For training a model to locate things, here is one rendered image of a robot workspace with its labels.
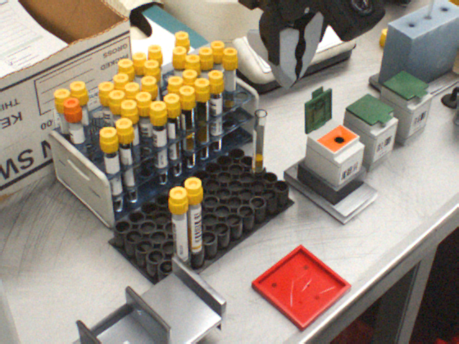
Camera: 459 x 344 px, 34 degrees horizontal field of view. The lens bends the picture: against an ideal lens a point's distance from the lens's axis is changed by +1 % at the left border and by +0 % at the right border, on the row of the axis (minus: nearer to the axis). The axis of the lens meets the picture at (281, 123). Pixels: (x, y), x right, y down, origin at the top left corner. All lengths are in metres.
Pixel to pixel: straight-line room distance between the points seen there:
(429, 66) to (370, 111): 0.16
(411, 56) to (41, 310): 0.49
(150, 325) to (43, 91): 0.27
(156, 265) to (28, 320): 0.12
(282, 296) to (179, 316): 0.11
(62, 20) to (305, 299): 0.45
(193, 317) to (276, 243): 0.14
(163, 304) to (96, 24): 0.35
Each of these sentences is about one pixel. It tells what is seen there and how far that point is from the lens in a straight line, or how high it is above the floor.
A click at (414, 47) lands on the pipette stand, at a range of 0.89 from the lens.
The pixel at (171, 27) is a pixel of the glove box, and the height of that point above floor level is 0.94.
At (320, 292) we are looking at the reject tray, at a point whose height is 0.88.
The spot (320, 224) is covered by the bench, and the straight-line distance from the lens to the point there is 0.78.
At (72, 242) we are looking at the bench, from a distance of 0.77.
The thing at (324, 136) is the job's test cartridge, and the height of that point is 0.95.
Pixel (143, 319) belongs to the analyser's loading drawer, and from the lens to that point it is 0.64.
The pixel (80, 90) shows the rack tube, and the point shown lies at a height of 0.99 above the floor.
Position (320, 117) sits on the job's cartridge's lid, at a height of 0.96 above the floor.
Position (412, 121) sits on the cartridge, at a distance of 0.86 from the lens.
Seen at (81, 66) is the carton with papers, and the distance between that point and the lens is 0.79.
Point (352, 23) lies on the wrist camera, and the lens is 0.64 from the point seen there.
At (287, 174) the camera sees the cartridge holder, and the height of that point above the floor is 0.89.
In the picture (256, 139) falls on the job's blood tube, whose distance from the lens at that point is 0.76.
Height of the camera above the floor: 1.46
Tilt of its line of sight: 41 degrees down
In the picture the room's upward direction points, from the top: 4 degrees clockwise
